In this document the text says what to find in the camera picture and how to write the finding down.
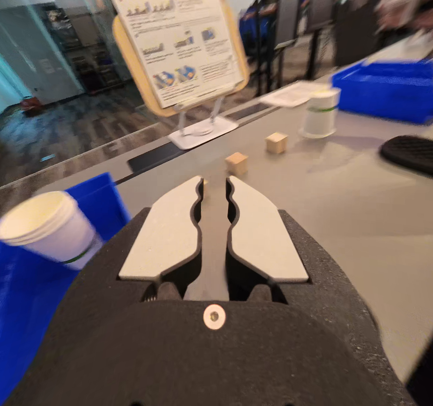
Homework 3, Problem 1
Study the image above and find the printed instruction poster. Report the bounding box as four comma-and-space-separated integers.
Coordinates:
98, 0, 245, 109

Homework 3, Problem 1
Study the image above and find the black textured wrist pad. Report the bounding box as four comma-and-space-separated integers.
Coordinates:
379, 135, 433, 179

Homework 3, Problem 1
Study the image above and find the black floor sign stand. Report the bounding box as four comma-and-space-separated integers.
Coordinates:
275, 0, 304, 89
305, 0, 339, 79

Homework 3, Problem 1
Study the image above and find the blue plastic bin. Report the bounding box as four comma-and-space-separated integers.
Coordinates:
0, 172, 132, 403
332, 59, 433, 124

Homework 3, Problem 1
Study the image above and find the instruction sheet in plastic sleeve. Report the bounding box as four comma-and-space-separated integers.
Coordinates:
260, 81, 330, 108

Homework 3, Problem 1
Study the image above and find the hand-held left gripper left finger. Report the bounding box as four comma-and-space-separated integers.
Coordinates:
118, 175, 204, 283

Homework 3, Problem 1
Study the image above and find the white display stand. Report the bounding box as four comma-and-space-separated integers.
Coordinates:
167, 96, 239, 150

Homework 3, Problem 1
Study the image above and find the blue jacket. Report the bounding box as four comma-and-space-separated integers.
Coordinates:
238, 2, 276, 56

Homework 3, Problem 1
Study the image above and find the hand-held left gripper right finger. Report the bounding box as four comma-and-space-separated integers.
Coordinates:
226, 175, 309, 284

